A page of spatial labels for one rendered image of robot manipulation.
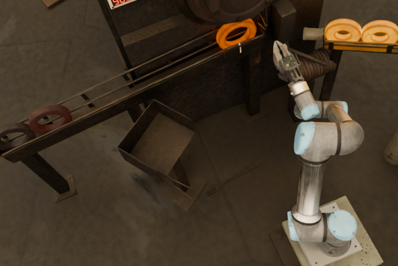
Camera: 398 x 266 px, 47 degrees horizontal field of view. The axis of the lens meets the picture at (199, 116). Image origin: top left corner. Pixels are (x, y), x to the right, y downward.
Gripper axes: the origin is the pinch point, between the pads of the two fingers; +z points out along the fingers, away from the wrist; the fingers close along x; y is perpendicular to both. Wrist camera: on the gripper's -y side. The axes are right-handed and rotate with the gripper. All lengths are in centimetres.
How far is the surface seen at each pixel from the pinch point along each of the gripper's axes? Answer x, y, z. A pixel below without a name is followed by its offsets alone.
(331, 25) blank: -25.5, 1.4, -1.6
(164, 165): 64, -7, -30
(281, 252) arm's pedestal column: 28, -49, -87
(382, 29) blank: -42.1, 6.8, -12.9
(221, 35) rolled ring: 20.9, 1.1, 12.2
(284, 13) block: -8.6, 1.7, 11.1
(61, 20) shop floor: 96, -112, 103
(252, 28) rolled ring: 6.3, -1.2, 11.1
